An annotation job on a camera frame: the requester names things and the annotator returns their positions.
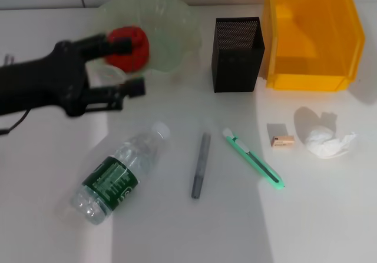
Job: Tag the pale green glass fruit bowl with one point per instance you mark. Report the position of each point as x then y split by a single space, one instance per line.
171 33

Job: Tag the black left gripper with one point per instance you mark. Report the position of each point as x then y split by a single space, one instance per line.
44 80

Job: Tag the white paper ball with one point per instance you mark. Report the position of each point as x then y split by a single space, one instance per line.
321 142

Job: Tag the clear bottle with green label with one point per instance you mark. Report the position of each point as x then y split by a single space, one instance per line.
126 163

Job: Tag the green utility knife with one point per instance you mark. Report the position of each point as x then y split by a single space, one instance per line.
250 157

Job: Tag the grey pen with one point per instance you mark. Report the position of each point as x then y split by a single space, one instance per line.
201 163

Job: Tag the yellow plastic bin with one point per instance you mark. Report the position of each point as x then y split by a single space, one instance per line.
318 39

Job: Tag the black mesh pen holder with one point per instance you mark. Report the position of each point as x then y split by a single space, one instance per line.
235 69

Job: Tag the small beige eraser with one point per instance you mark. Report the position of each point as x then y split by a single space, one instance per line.
282 142

